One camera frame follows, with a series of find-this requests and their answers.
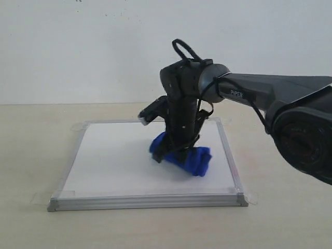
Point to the white board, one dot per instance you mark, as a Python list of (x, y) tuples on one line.
[(111, 168)]

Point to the clear tape front right corner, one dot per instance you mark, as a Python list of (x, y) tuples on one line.
[(251, 197)]

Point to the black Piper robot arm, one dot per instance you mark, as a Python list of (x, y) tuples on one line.
[(294, 110)]

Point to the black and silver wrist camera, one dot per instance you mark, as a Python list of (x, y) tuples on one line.
[(158, 108)]

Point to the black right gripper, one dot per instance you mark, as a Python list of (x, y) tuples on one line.
[(183, 125)]

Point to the blue cloth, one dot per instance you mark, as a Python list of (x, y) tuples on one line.
[(197, 162)]

